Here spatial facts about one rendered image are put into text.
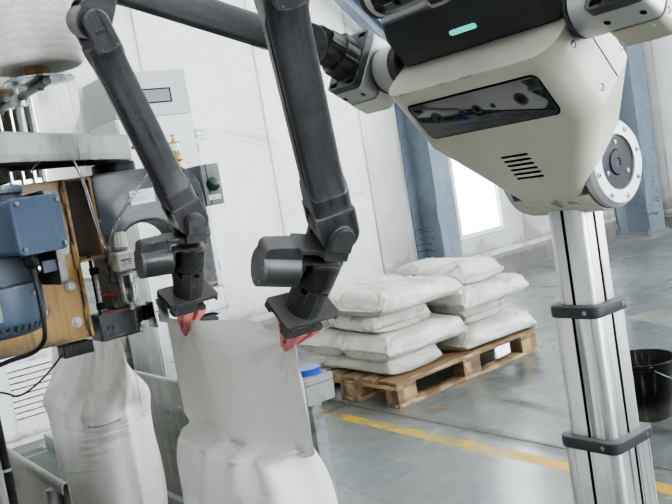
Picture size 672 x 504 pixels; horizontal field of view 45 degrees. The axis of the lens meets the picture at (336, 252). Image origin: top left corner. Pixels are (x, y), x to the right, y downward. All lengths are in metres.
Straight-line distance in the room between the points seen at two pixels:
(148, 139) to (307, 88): 0.49
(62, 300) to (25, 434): 2.91
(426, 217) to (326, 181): 6.51
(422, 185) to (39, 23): 6.28
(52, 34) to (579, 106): 0.87
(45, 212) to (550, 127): 0.83
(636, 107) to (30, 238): 8.81
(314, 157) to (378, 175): 6.30
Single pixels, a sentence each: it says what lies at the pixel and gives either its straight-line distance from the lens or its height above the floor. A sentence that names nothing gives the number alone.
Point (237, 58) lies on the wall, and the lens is 6.68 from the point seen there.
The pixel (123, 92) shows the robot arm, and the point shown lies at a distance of 1.42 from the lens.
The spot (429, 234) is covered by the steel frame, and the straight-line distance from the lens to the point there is 7.59.
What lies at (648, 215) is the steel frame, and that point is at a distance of 9.80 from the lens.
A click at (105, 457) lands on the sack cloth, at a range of 2.01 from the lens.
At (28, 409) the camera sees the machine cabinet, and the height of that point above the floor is 0.35.
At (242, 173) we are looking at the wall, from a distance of 6.53.
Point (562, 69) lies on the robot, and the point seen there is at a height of 1.36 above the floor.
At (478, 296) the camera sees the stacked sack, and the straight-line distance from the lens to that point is 4.73.
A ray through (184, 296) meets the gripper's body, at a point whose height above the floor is 1.08.
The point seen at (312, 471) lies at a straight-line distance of 1.39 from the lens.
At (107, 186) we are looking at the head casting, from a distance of 1.68.
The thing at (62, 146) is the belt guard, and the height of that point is 1.39.
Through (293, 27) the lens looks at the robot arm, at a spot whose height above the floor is 1.44.
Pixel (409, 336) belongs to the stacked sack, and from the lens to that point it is 4.35.
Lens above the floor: 1.25
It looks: 5 degrees down
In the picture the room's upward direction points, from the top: 10 degrees counter-clockwise
